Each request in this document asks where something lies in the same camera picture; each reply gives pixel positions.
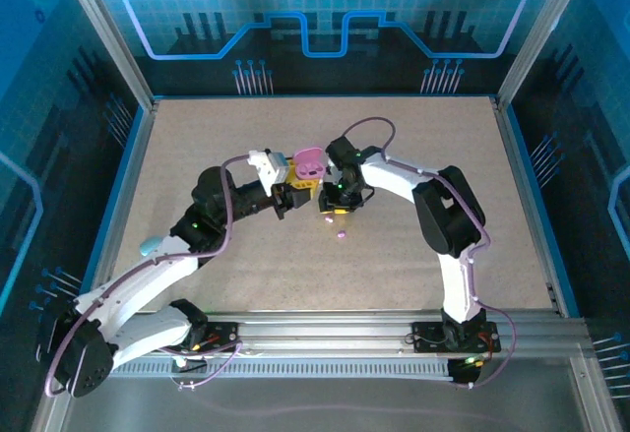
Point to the grey metal shelf plate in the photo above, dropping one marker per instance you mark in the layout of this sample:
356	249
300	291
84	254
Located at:
147	407

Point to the aluminium frame post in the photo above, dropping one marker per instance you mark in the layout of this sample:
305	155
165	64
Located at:
539	33
109	33

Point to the aluminium table side rail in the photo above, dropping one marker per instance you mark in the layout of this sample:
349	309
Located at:
528	205
128	181

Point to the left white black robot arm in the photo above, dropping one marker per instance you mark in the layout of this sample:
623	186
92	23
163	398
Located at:
143	282

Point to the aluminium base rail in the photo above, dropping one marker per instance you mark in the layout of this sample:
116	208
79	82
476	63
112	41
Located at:
320	333

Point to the pink earbud charging case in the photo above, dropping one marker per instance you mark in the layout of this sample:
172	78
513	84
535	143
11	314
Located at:
310	170

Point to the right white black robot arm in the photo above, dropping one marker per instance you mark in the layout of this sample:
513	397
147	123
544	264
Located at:
458	284

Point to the blue table edge strip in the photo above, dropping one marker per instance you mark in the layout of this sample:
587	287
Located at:
540	205
320	96
117	181

